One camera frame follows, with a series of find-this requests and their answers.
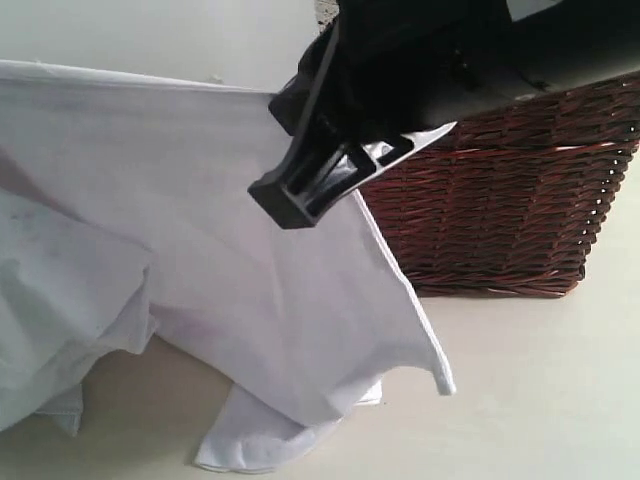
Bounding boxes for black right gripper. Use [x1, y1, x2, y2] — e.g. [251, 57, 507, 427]
[248, 1, 512, 230]

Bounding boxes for white t-shirt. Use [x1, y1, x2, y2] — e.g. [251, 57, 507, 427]
[1, 61, 456, 473]

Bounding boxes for dark brown wicker basket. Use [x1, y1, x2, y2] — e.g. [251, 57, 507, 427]
[361, 64, 639, 298]

